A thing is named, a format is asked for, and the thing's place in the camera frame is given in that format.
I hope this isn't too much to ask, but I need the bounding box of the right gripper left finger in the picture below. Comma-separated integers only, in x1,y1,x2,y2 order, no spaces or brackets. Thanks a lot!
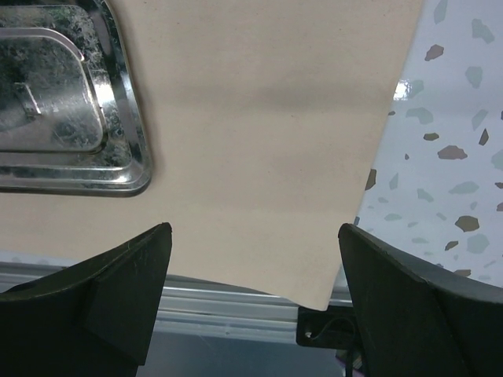
1,222,172,376

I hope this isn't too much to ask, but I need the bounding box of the beige cloth wrap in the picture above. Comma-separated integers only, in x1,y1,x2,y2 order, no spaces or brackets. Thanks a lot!
1,1,421,309

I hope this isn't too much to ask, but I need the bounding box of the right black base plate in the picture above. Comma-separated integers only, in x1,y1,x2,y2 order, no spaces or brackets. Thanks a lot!
295,305,366,377

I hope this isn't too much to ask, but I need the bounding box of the steel instrument tray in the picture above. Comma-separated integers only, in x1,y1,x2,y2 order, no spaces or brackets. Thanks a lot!
1,1,152,196

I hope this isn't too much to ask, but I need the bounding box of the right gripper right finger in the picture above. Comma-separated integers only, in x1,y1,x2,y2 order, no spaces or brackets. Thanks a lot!
339,224,502,376

